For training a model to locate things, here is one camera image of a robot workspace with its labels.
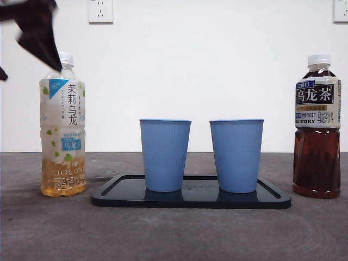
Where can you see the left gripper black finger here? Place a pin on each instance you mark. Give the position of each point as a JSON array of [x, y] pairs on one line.
[[40, 38], [2, 74]]

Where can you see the dark oolong tea bottle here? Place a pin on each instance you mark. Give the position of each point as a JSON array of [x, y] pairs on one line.
[[316, 163]]

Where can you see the dark blue tray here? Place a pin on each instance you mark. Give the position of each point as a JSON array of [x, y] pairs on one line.
[[190, 200]]

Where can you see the white wall socket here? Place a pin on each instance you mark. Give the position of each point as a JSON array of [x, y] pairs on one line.
[[100, 11], [341, 11]]

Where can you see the blue ribbed cup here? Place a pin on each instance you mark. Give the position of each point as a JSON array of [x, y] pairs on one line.
[[164, 155], [236, 155]]

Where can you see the jasmine oolong tea bottle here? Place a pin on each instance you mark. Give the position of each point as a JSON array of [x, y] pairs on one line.
[[63, 114]]

